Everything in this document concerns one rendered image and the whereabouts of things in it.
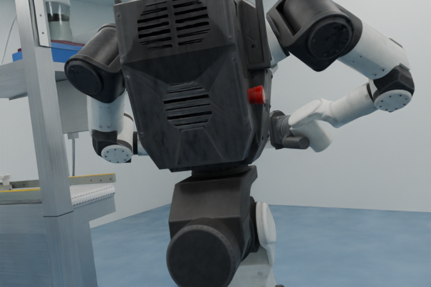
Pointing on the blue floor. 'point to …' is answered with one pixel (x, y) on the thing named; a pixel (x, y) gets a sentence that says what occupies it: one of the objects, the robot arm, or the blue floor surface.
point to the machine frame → (47, 143)
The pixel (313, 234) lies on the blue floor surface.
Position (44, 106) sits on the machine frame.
